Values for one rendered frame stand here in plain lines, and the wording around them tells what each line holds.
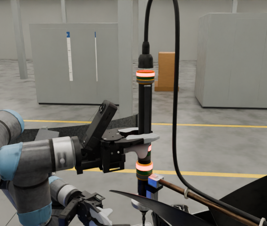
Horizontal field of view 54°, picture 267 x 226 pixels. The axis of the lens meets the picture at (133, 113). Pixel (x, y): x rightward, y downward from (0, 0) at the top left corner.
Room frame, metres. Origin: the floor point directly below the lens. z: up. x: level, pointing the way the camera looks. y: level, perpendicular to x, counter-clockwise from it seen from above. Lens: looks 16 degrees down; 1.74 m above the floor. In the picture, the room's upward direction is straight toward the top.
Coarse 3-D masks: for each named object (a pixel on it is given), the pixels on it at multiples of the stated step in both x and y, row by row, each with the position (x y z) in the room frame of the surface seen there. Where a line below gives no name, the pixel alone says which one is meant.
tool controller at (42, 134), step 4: (40, 132) 1.31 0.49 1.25; (44, 132) 1.32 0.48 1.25; (48, 132) 1.33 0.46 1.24; (52, 132) 1.35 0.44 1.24; (56, 132) 1.36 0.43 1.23; (36, 136) 1.24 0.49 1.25; (40, 136) 1.25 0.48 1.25; (44, 136) 1.26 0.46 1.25; (48, 136) 1.28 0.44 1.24; (52, 136) 1.29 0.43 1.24; (56, 136) 1.30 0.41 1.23; (36, 140) 1.19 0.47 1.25; (52, 172) 1.19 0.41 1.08; (48, 176) 1.12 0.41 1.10
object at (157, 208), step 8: (120, 192) 0.46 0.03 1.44; (136, 200) 0.51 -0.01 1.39; (144, 200) 0.45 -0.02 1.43; (152, 200) 0.43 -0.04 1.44; (152, 208) 0.51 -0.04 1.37; (160, 208) 0.46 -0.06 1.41; (168, 208) 0.42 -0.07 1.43; (176, 208) 0.41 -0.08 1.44; (160, 216) 0.57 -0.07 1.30; (168, 216) 0.49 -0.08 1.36; (176, 216) 0.45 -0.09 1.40; (184, 216) 0.42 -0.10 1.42; (192, 216) 0.40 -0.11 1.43; (176, 224) 0.51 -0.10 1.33; (184, 224) 0.46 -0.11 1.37; (192, 224) 0.43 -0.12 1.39; (200, 224) 0.41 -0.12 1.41; (208, 224) 0.39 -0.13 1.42
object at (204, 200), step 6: (162, 180) 0.58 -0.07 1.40; (168, 186) 0.56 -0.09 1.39; (174, 186) 0.56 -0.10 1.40; (180, 192) 0.54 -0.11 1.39; (192, 198) 0.52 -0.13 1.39; (198, 198) 0.51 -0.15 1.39; (204, 198) 0.51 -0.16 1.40; (204, 204) 0.50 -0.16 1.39; (210, 204) 0.49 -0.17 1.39; (216, 204) 0.48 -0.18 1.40; (216, 210) 0.48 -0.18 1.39; (222, 210) 0.47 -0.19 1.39; (228, 210) 0.46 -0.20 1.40; (228, 216) 0.46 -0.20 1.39; (234, 216) 0.45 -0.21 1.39; (240, 216) 0.45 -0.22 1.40; (246, 222) 0.43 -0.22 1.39; (252, 222) 0.43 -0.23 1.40
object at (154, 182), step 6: (156, 174) 0.61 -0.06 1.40; (150, 180) 0.59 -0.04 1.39; (156, 180) 0.58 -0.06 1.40; (150, 186) 0.59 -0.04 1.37; (156, 186) 0.58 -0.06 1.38; (162, 186) 0.60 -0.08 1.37; (150, 192) 0.59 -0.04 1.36; (156, 192) 0.60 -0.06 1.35; (150, 198) 0.59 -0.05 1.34; (156, 198) 0.61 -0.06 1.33; (132, 204) 0.61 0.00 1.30; (138, 204) 0.60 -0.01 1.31; (144, 210) 0.59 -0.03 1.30
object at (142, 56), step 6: (144, 42) 0.62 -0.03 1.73; (144, 48) 0.62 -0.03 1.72; (144, 54) 0.62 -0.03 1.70; (150, 54) 0.62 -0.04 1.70; (138, 60) 0.62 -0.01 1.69; (144, 60) 0.61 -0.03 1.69; (150, 60) 0.61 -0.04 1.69; (138, 66) 0.62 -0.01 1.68; (144, 66) 0.61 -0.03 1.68; (150, 66) 0.61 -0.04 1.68; (138, 180) 0.62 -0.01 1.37; (138, 186) 0.62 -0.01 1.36; (144, 186) 0.61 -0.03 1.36; (138, 192) 0.62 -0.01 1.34; (144, 192) 0.61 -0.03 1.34
